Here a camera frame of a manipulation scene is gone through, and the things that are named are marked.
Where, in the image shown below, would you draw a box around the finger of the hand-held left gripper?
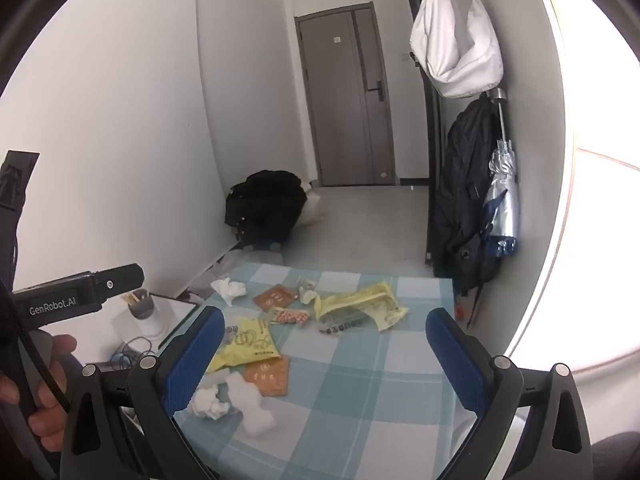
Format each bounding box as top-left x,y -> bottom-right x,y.
0,150 -> 40,281

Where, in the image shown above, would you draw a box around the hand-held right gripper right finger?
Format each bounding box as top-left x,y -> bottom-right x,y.
425,307 -> 593,480

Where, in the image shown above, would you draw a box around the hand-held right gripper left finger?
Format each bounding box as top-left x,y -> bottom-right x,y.
60,305 -> 226,480

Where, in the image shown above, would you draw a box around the white tissue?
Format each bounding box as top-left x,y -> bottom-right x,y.
187,382 -> 241,421
210,277 -> 248,307

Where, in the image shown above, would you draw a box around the yellow snack packet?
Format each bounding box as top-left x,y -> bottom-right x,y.
205,316 -> 282,373

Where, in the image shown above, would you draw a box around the brown paper packet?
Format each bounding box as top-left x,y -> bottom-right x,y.
252,284 -> 297,313
243,356 -> 291,397

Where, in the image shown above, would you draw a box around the white paper roll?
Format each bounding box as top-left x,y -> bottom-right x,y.
225,372 -> 278,436

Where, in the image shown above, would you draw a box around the red pill blister pack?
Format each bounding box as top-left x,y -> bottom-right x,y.
270,307 -> 311,326

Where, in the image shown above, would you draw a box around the yellow plastic bag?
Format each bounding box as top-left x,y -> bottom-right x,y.
314,282 -> 410,333

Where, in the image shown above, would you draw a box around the clear printed wrapper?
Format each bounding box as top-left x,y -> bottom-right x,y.
317,310 -> 381,337

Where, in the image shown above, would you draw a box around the small wrapper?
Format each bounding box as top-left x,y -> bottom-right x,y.
296,277 -> 321,305

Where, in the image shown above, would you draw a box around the person's left hand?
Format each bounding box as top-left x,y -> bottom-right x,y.
27,334 -> 83,453

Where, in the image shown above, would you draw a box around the white side table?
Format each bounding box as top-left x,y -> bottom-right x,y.
75,292 -> 203,376

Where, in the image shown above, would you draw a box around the grey chopstick holder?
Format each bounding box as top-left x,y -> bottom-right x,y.
121,288 -> 166,338

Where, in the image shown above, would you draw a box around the checked teal tablecloth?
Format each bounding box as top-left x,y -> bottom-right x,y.
172,262 -> 481,480

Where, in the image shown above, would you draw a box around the silver folding umbrella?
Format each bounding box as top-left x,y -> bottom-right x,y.
481,87 -> 521,257

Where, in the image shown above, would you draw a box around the black clothes pile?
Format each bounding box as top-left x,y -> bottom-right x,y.
224,170 -> 307,246

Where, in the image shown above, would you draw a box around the black backpack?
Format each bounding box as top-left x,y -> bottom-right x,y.
431,99 -> 503,296

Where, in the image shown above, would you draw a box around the white cloth bag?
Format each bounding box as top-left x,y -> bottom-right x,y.
300,182 -> 327,226

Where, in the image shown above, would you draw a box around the grey door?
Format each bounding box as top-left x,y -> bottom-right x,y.
294,2 -> 396,187

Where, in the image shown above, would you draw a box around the white garment hanging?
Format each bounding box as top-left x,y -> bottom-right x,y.
410,0 -> 503,100

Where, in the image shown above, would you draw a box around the tangled cables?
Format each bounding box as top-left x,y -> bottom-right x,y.
110,335 -> 161,368

